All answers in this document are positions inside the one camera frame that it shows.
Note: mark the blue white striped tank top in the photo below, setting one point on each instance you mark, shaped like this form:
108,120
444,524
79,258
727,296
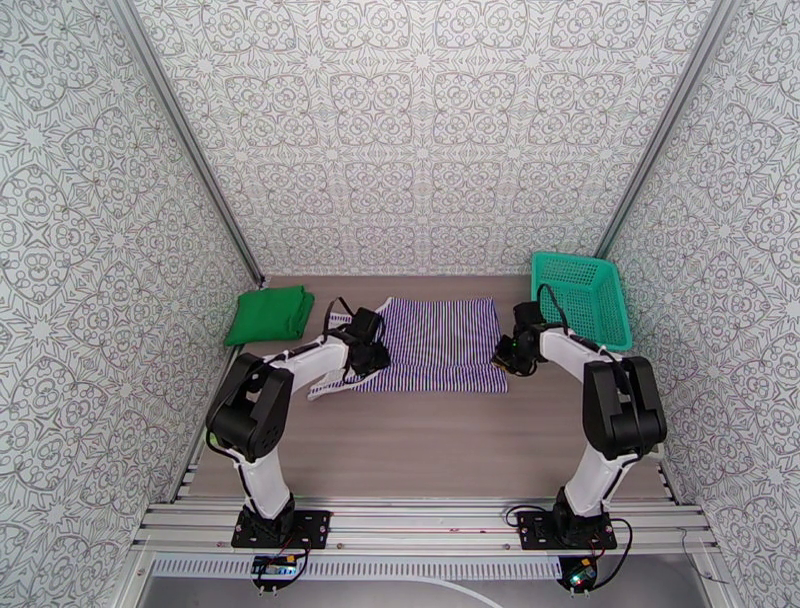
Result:
437,344

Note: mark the green t-shirt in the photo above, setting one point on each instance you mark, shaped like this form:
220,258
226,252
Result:
269,312

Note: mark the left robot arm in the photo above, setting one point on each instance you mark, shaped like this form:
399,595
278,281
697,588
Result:
250,412

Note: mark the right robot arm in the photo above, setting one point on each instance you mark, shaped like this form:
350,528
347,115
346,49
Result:
625,406

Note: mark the teal plastic basket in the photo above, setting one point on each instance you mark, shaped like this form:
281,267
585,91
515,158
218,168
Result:
600,294

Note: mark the right green controller board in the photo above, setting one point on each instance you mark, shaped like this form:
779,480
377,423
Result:
578,575

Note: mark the green controller board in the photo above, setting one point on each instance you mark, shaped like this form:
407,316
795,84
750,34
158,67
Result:
578,575
274,569

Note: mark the left green controller board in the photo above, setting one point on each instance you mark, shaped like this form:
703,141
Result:
274,569

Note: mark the white plastic bracket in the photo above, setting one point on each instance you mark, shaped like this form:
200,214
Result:
656,451

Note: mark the aluminium rail frame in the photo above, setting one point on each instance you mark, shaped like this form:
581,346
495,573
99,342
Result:
425,519

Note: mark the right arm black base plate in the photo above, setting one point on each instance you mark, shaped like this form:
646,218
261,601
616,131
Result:
534,531

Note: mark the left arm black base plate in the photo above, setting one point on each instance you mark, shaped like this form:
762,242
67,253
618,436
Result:
312,528

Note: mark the right aluminium corner post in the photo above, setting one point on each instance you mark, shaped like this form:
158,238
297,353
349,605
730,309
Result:
662,131

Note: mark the aluminium corner post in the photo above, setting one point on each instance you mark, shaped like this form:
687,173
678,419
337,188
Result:
187,137
662,131

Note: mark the left aluminium corner post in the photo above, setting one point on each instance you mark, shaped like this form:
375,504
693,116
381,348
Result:
187,137

